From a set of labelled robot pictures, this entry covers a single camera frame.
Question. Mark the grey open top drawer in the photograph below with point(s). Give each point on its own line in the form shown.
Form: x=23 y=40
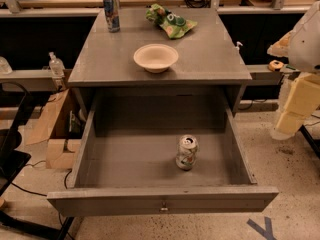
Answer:
x=127 y=160

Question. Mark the white paper bowl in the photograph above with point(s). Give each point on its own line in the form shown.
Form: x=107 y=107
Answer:
x=155 y=58

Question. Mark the black chair frame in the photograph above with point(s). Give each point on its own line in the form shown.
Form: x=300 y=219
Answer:
x=12 y=162

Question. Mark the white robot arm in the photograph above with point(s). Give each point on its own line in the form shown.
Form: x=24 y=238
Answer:
x=301 y=46

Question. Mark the white 7up soda can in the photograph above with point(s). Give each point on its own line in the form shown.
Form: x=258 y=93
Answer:
x=187 y=152

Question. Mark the blue tall energy drink can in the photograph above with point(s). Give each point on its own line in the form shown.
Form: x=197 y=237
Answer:
x=111 y=15

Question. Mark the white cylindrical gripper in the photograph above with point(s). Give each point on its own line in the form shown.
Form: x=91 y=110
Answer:
x=306 y=47

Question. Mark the white pump bottle top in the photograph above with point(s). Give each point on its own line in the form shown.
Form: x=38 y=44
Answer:
x=238 y=46

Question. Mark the brown cardboard box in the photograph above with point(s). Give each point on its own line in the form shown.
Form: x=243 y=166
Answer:
x=52 y=127

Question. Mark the blue floor tape mark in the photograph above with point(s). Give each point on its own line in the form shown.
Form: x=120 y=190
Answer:
x=266 y=231

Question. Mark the clear plastic bottle far left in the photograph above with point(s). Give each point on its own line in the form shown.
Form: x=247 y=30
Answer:
x=5 y=67

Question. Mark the grey cabinet counter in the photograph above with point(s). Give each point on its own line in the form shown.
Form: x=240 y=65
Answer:
x=207 y=55

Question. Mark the clear plastic water bottle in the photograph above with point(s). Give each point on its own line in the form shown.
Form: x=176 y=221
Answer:
x=56 y=65

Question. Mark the green crumpled chip bag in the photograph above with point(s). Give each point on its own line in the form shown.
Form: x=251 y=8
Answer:
x=173 y=25

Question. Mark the small metal drawer handle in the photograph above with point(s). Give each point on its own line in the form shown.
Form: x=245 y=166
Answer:
x=164 y=207

